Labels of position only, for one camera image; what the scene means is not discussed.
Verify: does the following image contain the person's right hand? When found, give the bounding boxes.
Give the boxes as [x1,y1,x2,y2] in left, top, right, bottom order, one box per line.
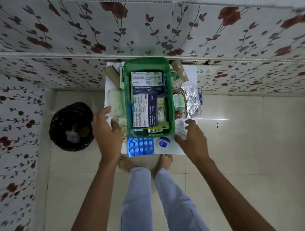
[175,119,211,165]

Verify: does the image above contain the person's left hand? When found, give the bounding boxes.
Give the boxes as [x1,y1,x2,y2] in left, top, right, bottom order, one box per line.
[92,106,123,162]

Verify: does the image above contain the person's right forearm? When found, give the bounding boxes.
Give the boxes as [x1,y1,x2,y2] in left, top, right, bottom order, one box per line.
[191,157,277,231]

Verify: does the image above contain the person's left forearm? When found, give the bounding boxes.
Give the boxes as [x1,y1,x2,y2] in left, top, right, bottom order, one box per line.
[71,157,119,231]

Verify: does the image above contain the gold blister strip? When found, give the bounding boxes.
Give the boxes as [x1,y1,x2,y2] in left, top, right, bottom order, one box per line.
[120,123,128,143]

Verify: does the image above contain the white tube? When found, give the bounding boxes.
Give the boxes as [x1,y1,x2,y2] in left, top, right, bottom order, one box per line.
[175,118,189,141]

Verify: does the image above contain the small jar blue lid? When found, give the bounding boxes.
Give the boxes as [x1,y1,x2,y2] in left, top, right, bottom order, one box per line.
[156,136,171,149]

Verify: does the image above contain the white gauze roll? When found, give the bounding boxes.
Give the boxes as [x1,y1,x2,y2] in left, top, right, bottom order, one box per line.
[108,89,124,118]

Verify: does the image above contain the silver blister strip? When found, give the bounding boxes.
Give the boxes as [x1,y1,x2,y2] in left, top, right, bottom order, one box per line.
[147,127,170,134]

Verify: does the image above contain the person's right foot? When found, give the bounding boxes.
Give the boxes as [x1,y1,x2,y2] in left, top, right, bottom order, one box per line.
[156,154,173,171]

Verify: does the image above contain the person's foot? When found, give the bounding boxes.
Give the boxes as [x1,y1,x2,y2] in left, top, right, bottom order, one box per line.
[156,154,173,171]
[118,155,137,173]

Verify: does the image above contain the blue blister pack white tablets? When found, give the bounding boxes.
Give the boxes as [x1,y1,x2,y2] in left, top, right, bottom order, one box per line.
[127,136,155,157]

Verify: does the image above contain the large dark blue dressing box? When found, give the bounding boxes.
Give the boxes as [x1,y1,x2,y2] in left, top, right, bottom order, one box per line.
[132,93,158,129]

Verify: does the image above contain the green plastic basket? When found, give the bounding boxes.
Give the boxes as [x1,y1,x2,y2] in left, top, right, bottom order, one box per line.
[123,57,176,138]

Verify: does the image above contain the white striped medicine box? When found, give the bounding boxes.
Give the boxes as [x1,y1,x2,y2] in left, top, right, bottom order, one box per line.
[157,94,169,123]

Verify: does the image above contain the brown bottle green label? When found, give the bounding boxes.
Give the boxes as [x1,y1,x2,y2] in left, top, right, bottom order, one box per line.
[173,87,188,119]

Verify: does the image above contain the person's left foot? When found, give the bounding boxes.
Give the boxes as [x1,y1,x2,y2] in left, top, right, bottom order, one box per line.
[118,155,137,173]

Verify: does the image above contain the crumpled silver foil pack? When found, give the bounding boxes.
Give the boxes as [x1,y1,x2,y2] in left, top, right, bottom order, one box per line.
[183,85,202,119]

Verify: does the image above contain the black trash bin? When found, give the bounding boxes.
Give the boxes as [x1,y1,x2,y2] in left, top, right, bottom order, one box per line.
[49,102,94,152]

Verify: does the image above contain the small dark blue dressing box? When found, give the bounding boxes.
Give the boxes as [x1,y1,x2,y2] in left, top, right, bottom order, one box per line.
[132,85,165,98]

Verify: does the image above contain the light green box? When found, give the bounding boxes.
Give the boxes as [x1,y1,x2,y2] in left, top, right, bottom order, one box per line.
[120,62,126,90]

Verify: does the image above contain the brown bandage roll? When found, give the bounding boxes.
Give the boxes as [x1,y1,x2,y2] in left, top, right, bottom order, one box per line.
[104,65,123,89]

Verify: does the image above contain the white medicine box red stripes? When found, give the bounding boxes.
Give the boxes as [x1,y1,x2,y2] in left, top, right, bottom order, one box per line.
[131,71,163,86]

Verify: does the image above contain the white bottle green label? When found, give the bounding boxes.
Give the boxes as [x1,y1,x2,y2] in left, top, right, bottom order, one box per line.
[171,70,184,86]

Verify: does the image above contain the person's right leg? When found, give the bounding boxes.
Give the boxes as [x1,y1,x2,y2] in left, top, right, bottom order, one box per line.
[155,168,210,231]

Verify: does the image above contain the person's leg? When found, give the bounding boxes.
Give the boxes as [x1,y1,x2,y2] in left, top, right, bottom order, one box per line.
[155,168,210,231]
[120,167,158,231]

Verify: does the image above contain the brown paper packet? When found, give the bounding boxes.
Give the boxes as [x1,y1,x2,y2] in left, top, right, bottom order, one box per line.
[170,59,189,83]

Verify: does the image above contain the person's left leg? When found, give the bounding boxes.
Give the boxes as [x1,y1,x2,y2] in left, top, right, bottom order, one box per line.
[120,167,158,231]

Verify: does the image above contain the white wall socket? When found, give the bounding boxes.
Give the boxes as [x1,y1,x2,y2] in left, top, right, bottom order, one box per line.
[197,65,221,77]

